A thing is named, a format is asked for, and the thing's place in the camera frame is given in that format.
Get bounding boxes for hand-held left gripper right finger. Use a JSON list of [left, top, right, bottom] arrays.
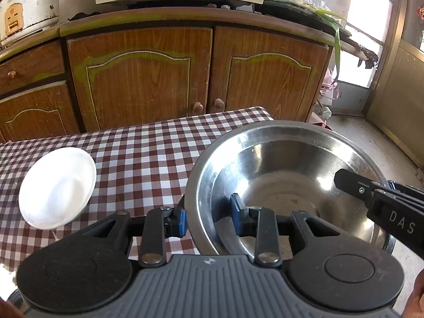
[[230, 193, 335, 268]]

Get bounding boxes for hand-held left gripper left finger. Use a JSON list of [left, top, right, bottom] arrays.
[[76, 206, 187, 268]]

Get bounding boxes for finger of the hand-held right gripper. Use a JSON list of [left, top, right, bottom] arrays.
[[388, 181, 424, 206], [333, 169, 390, 206]]

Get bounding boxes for stainless steel bowl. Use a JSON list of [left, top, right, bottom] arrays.
[[184, 121, 396, 262]]

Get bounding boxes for white bowl with green print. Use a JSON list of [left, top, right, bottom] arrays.
[[19, 147, 97, 229]]

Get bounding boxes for person's right hand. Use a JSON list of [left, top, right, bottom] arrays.
[[406, 267, 424, 318]]

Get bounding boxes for red white checkered tablecloth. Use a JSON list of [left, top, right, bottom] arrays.
[[0, 106, 275, 272]]

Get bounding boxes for metal framed glass door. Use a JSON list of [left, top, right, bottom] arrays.
[[331, 0, 398, 116]]

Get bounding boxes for green onion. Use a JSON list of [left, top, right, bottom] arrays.
[[281, 0, 348, 83]]

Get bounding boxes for wooden two-door cabinet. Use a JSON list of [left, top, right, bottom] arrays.
[[60, 7, 333, 133]]

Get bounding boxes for clear plastic bag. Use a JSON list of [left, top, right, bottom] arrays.
[[303, 0, 332, 12]]

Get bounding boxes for black cloth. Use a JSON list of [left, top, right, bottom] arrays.
[[68, 11, 100, 21]]

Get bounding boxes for white rice cooker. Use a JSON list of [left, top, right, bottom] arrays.
[[0, 0, 68, 47]]

